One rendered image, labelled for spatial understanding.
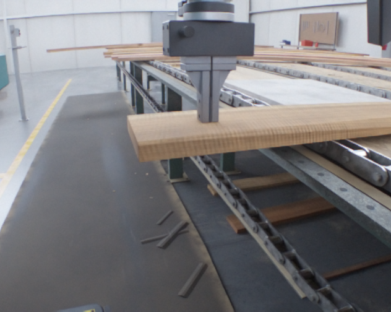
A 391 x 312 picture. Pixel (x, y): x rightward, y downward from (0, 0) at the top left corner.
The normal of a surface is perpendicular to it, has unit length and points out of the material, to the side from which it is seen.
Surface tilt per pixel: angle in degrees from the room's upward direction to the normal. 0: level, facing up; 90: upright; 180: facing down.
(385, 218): 0
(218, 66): 90
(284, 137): 90
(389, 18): 98
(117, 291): 0
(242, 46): 90
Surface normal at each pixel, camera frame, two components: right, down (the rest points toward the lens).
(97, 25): 0.29, 0.29
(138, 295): 0.00, -0.93
